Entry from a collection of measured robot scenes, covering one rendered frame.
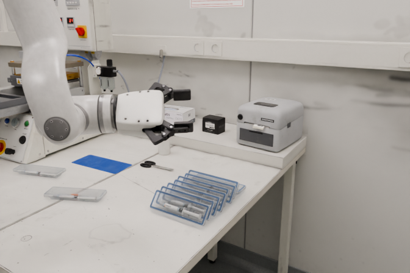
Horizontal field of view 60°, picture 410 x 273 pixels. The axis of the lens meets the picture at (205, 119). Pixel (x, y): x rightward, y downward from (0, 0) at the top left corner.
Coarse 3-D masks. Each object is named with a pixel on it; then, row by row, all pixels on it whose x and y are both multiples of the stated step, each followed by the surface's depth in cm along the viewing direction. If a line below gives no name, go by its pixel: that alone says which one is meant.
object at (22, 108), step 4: (24, 104) 139; (4, 108) 132; (8, 108) 133; (12, 108) 134; (16, 108) 136; (20, 108) 137; (24, 108) 139; (28, 108) 140; (0, 112) 130; (4, 112) 132; (8, 112) 133; (12, 112) 135; (16, 112) 136; (20, 112) 137; (24, 112) 141; (0, 116) 130; (4, 116) 132; (8, 116) 135
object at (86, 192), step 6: (54, 186) 114; (48, 192) 110; (54, 192) 110; (60, 192) 110; (66, 192) 110; (72, 192) 110; (78, 192) 110; (84, 192) 110; (90, 192) 110; (96, 192) 110; (102, 192) 110
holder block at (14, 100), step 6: (0, 96) 146; (6, 96) 145; (12, 96) 143; (18, 96) 141; (24, 96) 141; (0, 102) 131; (6, 102) 133; (12, 102) 135; (18, 102) 137; (24, 102) 140; (0, 108) 131
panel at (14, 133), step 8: (24, 120) 141; (32, 120) 139; (0, 128) 146; (8, 128) 144; (16, 128) 142; (24, 128) 140; (0, 136) 145; (8, 136) 143; (16, 136) 141; (24, 136) 138; (8, 144) 142; (16, 144) 140; (24, 144) 138; (0, 152) 143; (16, 152) 139; (24, 152) 137; (16, 160) 138
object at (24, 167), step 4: (24, 164) 131; (28, 164) 131; (16, 168) 128; (20, 168) 128; (24, 168) 128; (28, 168) 128; (32, 168) 128; (36, 168) 128; (40, 168) 128; (44, 168) 128; (48, 168) 128; (52, 168) 128; (56, 168) 128; (60, 168) 128; (64, 168) 128; (44, 172) 124; (48, 172) 124; (52, 172) 124; (56, 172) 124
